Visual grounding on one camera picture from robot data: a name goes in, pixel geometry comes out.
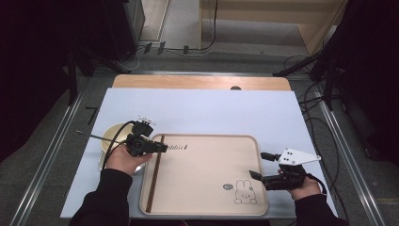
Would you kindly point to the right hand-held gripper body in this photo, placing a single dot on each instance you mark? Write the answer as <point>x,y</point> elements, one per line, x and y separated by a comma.
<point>291,177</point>

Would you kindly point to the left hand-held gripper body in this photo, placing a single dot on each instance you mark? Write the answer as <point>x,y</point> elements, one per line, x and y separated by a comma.
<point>139,146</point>

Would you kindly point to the pair of brown chopsticks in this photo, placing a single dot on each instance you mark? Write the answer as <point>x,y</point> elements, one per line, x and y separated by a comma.
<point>153,185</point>

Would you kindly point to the metal spoon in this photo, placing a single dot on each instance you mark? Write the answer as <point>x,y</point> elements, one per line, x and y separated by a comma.
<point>100,137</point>

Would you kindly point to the beige tray with rabbit print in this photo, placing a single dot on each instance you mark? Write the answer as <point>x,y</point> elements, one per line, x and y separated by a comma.
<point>207,175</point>

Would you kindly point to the person's right hand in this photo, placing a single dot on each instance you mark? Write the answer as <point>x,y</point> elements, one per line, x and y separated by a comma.
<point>306,191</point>

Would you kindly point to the person's left hand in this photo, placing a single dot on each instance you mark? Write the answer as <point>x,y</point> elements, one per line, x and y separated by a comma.
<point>122,161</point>

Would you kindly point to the white table cover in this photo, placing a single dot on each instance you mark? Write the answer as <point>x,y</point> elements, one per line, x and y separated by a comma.
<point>200,109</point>

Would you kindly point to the black stand leg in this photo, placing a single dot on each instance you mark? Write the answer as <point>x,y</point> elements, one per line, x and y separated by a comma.
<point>298,66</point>

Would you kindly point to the black tripod stand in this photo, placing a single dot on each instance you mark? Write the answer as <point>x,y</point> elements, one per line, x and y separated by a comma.
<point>72,78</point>

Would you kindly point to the black power plug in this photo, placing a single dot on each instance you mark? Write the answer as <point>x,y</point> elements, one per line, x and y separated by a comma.
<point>161,47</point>
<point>186,49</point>
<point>147,47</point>

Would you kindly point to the dark cabinet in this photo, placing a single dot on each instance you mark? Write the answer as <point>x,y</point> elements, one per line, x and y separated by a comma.
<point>122,28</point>

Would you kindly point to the light wooden cabinet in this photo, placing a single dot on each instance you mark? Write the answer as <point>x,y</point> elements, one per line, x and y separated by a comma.
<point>316,34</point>

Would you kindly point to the aluminium rail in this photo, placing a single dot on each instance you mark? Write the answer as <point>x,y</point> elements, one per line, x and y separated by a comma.
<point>47,163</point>
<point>351,163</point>

